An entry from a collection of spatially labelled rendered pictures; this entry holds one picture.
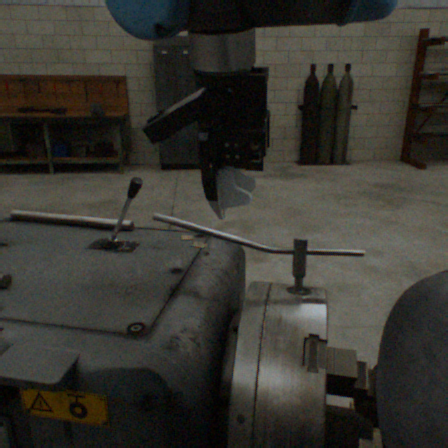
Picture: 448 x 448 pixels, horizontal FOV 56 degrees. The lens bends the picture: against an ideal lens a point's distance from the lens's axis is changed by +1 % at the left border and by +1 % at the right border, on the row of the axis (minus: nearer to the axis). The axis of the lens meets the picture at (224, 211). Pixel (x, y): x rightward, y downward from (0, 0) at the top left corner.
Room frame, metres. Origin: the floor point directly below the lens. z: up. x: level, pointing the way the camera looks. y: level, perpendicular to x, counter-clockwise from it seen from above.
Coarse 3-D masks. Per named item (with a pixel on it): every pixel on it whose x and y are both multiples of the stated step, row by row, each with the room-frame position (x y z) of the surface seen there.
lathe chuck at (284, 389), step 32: (288, 288) 0.61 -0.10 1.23; (320, 288) 0.62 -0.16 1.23; (288, 320) 0.52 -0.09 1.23; (320, 320) 0.52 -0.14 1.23; (288, 352) 0.48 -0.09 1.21; (288, 384) 0.45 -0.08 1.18; (320, 384) 0.45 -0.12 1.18; (256, 416) 0.44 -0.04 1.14; (288, 416) 0.43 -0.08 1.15; (320, 416) 0.43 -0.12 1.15
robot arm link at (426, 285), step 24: (408, 288) 0.34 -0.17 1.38; (432, 288) 0.32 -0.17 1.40; (408, 312) 0.31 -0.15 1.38; (432, 312) 0.29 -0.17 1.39; (384, 336) 0.31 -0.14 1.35; (408, 336) 0.29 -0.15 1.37; (432, 336) 0.28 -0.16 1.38; (384, 360) 0.29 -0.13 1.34; (408, 360) 0.28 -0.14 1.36; (432, 360) 0.27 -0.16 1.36; (384, 384) 0.28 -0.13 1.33; (408, 384) 0.26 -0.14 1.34; (432, 384) 0.26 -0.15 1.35; (384, 408) 0.27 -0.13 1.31; (408, 408) 0.26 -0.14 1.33; (432, 408) 0.25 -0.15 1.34; (384, 432) 0.27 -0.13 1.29; (408, 432) 0.25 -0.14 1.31; (432, 432) 0.24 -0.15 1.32
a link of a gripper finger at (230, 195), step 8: (224, 168) 0.53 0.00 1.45; (216, 176) 0.52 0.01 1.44; (224, 176) 0.53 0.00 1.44; (232, 176) 0.53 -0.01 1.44; (224, 184) 0.53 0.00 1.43; (232, 184) 0.53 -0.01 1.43; (224, 192) 0.54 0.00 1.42; (232, 192) 0.53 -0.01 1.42; (240, 192) 0.53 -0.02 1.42; (248, 192) 0.53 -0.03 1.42; (224, 200) 0.54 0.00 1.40; (232, 200) 0.54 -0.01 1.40; (240, 200) 0.54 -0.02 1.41; (248, 200) 0.53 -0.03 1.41; (216, 208) 0.54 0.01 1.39; (224, 208) 0.55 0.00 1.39
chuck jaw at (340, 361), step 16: (304, 352) 0.48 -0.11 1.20; (320, 352) 0.48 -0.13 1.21; (336, 352) 0.49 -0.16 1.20; (352, 352) 0.49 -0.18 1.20; (336, 368) 0.47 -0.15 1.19; (352, 368) 0.47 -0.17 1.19; (336, 384) 0.49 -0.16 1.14; (352, 384) 0.48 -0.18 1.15; (368, 384) 0.51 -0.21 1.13; (368, 400) 0.51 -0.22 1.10
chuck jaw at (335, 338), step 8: (328, 328) 0.68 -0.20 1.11; (336, 328) 0.68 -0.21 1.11; (328, 336) 0.66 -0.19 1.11; (336, 336) 0.65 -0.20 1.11; (328, 344) 0.63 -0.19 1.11; (336, 344) 0.63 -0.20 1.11; (344, 344) 0.63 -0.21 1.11; (352, 344) 0.63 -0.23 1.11; (360, 360) 0.60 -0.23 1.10; (368, 360) 0.60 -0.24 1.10; (368, 368) 0.58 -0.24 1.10
